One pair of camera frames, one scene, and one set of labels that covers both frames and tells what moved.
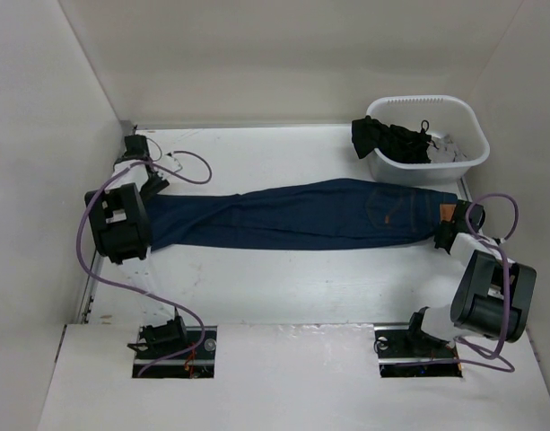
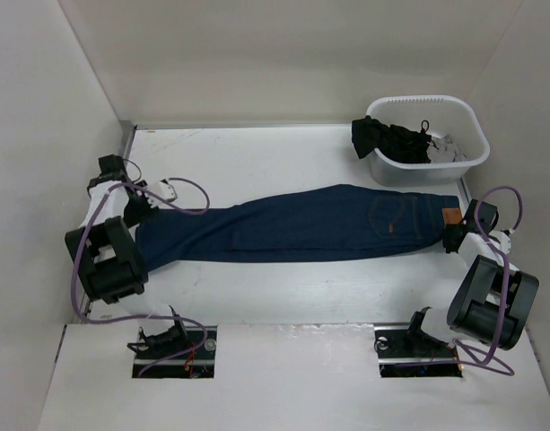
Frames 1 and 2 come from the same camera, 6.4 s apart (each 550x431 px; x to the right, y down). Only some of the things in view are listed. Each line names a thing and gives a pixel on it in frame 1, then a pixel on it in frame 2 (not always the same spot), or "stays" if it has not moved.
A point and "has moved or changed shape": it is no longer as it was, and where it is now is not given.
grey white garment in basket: x=444 y=150 stays
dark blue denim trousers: x=329 y=213 has moved or changed shape
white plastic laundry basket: x=445 y=116 stays
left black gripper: x=159 y=183 to x=145 y=211
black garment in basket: x=394 y=143 stays
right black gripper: x=445 y=224 to x=447 y=232
